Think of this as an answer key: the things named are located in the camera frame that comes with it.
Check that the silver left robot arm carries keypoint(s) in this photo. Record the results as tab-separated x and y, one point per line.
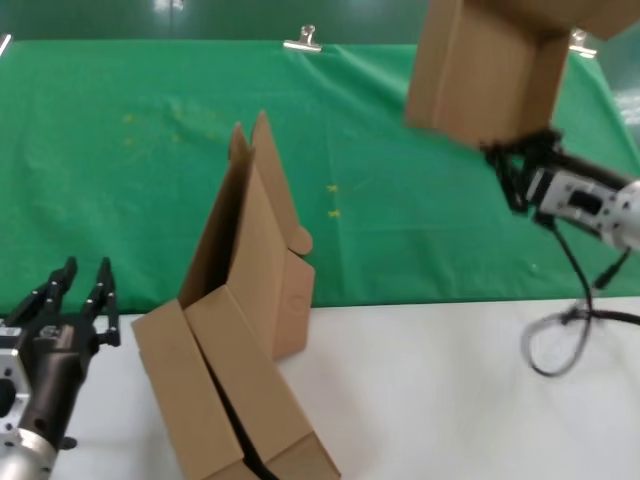
25	460

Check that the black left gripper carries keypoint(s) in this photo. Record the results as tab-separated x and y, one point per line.
55	375

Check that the green table cloth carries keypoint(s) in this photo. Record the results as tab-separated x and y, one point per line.
350	125

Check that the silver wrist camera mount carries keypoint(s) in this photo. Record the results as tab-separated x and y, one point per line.
575	197
11	370

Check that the silver binder clip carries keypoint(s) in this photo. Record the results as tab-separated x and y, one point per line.
4	45
585	50
302	45

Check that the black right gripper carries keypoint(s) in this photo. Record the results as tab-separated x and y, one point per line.
552	159

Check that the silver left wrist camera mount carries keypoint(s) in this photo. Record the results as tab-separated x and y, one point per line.
11	370

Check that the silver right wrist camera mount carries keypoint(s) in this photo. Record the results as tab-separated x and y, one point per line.
575	197

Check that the brown cardboard paper box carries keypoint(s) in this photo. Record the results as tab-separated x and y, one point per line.
170	375
260	375
475	65

